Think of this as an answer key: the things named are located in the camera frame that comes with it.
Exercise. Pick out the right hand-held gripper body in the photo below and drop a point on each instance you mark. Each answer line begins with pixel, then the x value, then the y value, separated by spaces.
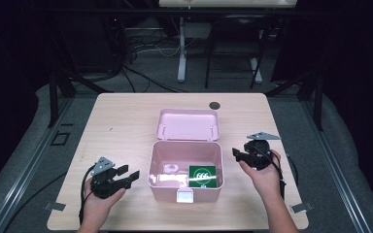
pixel 258 155

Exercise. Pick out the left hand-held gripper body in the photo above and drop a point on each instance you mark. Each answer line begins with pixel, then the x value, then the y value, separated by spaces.
pixel 105 184

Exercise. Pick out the green card packet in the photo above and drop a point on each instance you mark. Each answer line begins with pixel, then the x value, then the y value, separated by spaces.
pixel 202 176

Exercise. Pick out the pink storage box with lid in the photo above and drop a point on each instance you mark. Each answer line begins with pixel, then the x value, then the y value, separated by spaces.
pixel 187 152

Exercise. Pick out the person's left hand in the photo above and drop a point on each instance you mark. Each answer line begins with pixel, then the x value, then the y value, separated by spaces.
pixel 97 208

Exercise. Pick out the person's right hand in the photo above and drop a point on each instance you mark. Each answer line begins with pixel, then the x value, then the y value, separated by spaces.
pixel 267 181

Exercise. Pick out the black round table grommet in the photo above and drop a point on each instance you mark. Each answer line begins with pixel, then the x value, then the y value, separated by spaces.
pixel 214 105

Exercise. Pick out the grey metal table clip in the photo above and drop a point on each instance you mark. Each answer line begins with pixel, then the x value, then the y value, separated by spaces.
pixel 55 206
pixel 301 207

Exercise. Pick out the black metal stand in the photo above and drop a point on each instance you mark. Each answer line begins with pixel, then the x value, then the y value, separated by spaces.
pixel 54 97
pixel 319 97

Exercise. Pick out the black chair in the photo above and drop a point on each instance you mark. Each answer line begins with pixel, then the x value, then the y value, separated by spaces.
pixel 233 48

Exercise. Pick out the white desk with legs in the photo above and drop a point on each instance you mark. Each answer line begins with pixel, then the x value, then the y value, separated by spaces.
pixel 207 2

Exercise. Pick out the aluminium floor rail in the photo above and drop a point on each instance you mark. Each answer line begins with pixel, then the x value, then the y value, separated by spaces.
pixel 336 168
pixel 29 168

